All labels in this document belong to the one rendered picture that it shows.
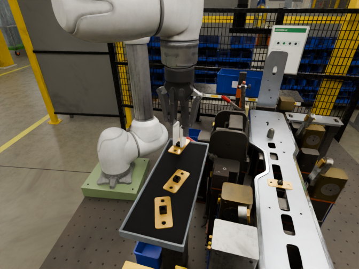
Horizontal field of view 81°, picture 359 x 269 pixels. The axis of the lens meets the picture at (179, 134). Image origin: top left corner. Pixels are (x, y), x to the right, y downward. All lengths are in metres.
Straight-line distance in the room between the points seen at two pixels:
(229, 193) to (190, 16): 0.48
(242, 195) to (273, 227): 0.13
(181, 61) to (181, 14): 0.09
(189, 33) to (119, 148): 0.71
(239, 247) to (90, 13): 0.53
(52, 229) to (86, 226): 1.03
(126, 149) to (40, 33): 2.54
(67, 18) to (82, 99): 3.01
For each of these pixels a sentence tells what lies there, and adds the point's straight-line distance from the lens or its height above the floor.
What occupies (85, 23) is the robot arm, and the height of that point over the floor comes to 1.54.
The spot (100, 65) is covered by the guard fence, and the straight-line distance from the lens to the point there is 3.09.
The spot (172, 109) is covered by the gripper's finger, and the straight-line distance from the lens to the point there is 0.58.
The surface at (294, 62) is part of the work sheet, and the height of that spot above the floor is 1.23.
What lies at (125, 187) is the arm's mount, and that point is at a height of 0.75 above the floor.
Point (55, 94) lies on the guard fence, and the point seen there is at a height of 0.47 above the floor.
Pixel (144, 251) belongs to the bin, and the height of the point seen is 0.70.
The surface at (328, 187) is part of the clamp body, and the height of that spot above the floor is 1.00.
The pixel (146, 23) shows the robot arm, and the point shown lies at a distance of 0.43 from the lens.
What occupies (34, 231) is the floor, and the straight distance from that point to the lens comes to 2.22.
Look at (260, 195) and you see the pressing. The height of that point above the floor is 1.00.
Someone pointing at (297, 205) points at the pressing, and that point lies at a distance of 0.83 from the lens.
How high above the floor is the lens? 1.56
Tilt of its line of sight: 31 degrees down
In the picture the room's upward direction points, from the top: straight up
